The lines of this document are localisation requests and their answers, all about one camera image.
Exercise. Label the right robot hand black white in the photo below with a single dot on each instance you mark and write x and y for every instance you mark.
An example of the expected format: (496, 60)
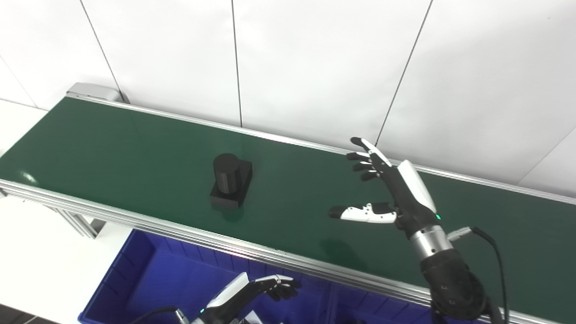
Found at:
(407, 193)

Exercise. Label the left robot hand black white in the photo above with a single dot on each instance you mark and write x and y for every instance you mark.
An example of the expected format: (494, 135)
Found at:
(234, 294)

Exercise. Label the black cylinder block part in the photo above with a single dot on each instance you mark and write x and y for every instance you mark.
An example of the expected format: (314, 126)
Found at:
(229, 180)

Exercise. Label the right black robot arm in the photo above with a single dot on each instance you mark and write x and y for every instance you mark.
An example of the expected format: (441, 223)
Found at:
(450, 274)

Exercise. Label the blue bin with grey parts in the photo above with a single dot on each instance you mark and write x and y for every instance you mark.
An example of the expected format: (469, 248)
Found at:
(157, 279)

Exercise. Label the green conveyor belt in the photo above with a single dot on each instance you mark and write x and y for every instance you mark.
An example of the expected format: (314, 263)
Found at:
(135, 153)
(180, 227)

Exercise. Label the aluminium conveyor leg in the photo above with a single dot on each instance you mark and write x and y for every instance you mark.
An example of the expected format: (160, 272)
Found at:
(76, 221)

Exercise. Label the grey conveyor end housing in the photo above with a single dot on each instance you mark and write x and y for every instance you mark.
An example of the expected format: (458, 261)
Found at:
(92, 92)

